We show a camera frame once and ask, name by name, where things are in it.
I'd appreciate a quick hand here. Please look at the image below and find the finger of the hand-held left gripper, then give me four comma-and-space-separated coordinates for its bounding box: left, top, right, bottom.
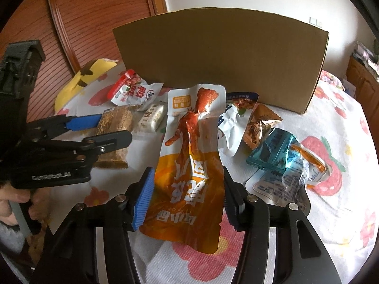
27, 114, 103, 139
18, 129, 133, 170

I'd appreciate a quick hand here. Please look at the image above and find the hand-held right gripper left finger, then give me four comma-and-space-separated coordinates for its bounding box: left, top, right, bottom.
30, 166, 155, 284

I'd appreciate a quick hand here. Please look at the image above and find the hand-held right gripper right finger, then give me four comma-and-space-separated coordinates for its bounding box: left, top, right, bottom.
223, 166, 347, 284

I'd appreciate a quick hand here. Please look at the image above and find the brown granola bar packet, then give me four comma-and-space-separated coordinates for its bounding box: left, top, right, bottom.
94, 105, 134, 169

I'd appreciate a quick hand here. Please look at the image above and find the small white candy packet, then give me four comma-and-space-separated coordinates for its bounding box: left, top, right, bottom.
133, 102, 167, 133

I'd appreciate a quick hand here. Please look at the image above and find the clear packet with orange sausage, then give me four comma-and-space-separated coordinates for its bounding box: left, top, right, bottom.
244, 142, 334, 206

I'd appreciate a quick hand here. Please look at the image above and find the red and white snack packet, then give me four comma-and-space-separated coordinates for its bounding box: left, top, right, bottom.
107, 69, 163, 107

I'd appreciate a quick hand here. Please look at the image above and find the large orange snack packet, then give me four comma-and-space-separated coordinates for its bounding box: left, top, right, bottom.
139, 83, 227, 255

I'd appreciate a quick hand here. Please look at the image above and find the teal snack packet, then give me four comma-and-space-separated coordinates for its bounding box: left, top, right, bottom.
246, 128, 299, 176

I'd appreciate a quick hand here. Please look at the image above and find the white and blue snack packet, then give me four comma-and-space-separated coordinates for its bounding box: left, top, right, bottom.
217, 92, 259, 157

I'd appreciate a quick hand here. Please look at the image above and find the golden brown foil packet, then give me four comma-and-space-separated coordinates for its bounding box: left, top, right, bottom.
241, 103, 283, 151

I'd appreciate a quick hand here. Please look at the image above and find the brown cardboard box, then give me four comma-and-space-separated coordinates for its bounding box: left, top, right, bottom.
113, 7, 330, 116

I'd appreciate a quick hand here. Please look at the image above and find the person's left hand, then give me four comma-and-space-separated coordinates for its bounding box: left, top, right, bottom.
0, 182, 52, 228

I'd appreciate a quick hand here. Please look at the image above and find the yellow plush toy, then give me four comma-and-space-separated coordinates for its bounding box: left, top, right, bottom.
54, 58, 119, 116

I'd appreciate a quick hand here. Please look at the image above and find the wooden louvered wardrobe door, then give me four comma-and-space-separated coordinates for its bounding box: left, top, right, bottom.
0, 0, 168, 125

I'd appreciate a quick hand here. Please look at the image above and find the floral bed sheet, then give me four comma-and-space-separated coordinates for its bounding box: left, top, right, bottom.
0, 62, 376, 284

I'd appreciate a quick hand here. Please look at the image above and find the folded purple floral quilt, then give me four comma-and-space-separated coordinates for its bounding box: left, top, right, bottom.
321, 70, 346, 93

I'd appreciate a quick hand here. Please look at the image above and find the wooden side cabinet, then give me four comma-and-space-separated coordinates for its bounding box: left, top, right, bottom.
345, 55, 379, 116

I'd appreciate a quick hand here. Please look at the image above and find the pile of assorted small items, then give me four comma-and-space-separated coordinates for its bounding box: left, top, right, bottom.
351, 40, 379, 79

